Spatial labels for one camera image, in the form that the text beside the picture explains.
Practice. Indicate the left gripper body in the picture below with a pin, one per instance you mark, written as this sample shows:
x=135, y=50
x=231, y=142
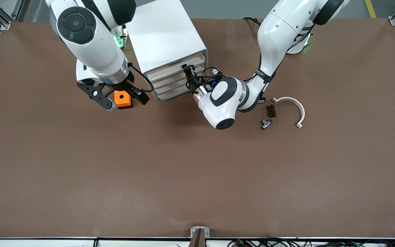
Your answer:
x=193, y=84

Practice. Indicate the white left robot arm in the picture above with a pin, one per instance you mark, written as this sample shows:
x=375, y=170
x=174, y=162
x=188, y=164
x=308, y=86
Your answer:
x=276, y=34

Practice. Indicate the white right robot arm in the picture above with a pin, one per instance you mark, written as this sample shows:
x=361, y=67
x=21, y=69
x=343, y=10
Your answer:
x=91, y=44

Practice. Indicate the small brown block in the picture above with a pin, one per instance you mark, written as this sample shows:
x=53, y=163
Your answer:
x=272, y=111

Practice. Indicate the small metal fitting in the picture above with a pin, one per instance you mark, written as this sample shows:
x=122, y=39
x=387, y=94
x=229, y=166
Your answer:
x=266, y=124

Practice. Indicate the white curved plastic clamp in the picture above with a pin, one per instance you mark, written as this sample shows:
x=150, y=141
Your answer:
x=302, y=111

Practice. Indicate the orange button enclosure box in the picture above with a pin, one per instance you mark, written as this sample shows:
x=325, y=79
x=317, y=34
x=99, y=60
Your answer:
x=123, y=103

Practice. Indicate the metal bracket plate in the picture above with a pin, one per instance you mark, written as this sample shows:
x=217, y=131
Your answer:
x=194, y=230

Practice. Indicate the white table edge rail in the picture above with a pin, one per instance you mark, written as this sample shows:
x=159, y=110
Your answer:
x=46, y=243

